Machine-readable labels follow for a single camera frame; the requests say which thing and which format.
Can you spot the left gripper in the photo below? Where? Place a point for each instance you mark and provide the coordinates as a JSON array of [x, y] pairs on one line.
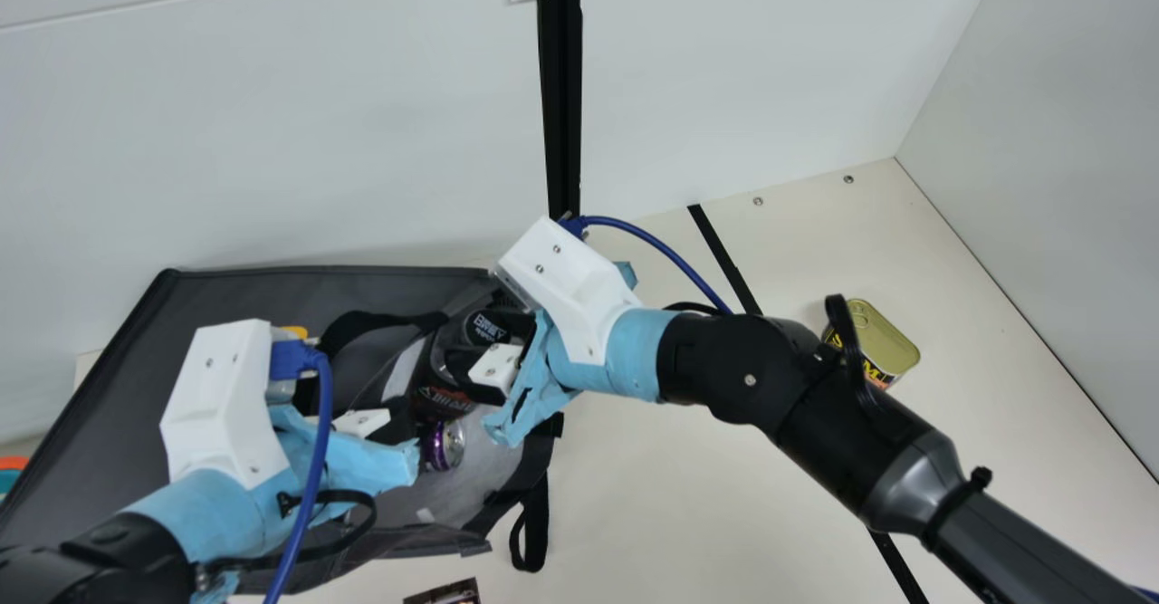
[[353, 468]]

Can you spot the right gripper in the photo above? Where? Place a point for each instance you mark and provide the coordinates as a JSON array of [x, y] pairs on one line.
[[625, 359]]

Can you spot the dark coffee bottle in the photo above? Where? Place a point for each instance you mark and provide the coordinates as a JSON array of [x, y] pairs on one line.
[[489, 326]]

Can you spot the purple can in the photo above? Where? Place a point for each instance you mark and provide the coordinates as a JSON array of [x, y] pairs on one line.
[[444, 448]]

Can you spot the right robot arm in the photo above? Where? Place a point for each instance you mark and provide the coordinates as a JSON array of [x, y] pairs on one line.
[[815, 405]]

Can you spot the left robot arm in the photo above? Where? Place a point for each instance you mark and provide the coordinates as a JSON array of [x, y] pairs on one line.
[[81, 563]]

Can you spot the rectangular gold tin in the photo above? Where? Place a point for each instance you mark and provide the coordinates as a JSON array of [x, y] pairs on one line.
[[883, 341]]

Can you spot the black strip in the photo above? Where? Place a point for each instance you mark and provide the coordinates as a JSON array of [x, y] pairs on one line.
[[720, 255]]

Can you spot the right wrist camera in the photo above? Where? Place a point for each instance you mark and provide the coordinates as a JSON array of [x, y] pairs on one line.
[[566, 278]]

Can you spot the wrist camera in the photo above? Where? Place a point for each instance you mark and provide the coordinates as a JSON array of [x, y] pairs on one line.
[[566, 278], [222, 396]]

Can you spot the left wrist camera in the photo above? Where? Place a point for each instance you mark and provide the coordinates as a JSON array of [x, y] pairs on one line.
[[222, 396]]

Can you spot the black post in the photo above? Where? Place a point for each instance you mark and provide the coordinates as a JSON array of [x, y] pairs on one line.
[[561, 88]]

